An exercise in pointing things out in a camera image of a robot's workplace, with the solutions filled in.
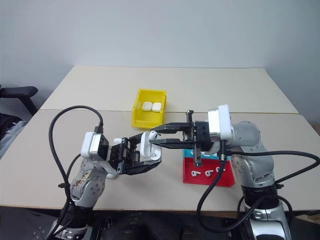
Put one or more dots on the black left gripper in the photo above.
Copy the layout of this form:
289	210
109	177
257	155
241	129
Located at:
120	157

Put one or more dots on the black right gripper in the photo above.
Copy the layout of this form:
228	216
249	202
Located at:
203	136

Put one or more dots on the white earbud case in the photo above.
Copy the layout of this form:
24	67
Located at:
146	106
147	150
156	107

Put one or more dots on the white earbud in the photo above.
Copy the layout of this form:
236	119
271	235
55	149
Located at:
154	136
209	172
192	152
221	169
196	173

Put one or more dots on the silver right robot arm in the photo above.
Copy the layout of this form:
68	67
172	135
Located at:
252	160

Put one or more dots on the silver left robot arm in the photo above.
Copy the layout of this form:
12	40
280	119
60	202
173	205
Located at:
86	183

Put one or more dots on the closed white earbud case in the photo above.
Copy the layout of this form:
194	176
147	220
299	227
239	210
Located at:
156	107
146	106

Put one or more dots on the yellow plastic bin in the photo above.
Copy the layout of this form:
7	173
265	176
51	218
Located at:
140	118

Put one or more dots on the teal earbud tray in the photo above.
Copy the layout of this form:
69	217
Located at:
187	153

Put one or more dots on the red earbud tray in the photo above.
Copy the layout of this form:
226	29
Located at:
207	180

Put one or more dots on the grey blue cloth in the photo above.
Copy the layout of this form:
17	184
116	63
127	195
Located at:
11	135

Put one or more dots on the black office chair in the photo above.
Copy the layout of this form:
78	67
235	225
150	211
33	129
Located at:
20	92

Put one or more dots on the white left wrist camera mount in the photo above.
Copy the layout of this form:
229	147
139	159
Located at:
90	145

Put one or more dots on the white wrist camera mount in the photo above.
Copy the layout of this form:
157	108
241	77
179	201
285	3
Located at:
221	122
90	145

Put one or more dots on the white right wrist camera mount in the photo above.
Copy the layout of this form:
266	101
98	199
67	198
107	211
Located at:
221	122

